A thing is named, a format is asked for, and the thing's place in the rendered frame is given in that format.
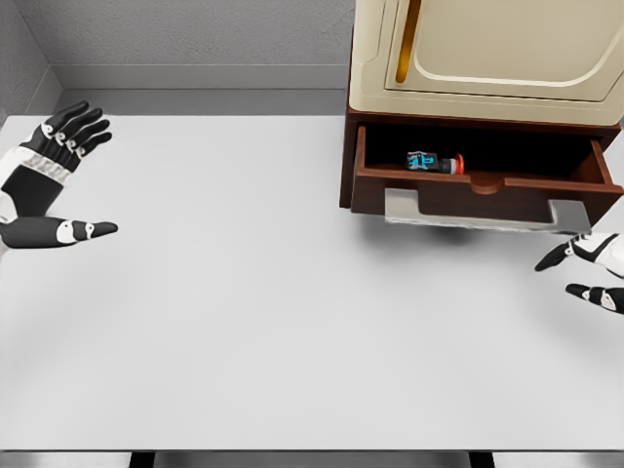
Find grey metal drawer handle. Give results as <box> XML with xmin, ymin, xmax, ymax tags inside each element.
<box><xmin>383</xmin><ymin>187</ymin><xmax>593</xmax><ymax>234</ymax></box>

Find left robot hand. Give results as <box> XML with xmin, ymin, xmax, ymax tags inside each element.
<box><xmin>0</xmin><ymin>100</ymin><xmax>120</xmax><ymax>255</ymax></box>

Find gold cabinet door handle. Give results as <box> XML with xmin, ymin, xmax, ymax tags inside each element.
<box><xmin>394</xmin><ymin>0</ymin><xmax>422</xmax><ymax>84</ymax></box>

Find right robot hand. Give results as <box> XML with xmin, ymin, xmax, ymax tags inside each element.
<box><xmin>533</xmin><ymin>231</ymin><xmax>624</xmax><ymax>316</ymax></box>

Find brown wooden drawer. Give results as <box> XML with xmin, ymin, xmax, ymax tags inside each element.
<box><xmin>350</xmin><ymin>123</ymin><xmax>624</xmax><ymax>230</ymax></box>

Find cream and brown cabinet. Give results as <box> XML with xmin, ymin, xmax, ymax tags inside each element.
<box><xmin>338</xmin><ymin>0</ymin><xmax>624</xmax><ymax>212</ymax></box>

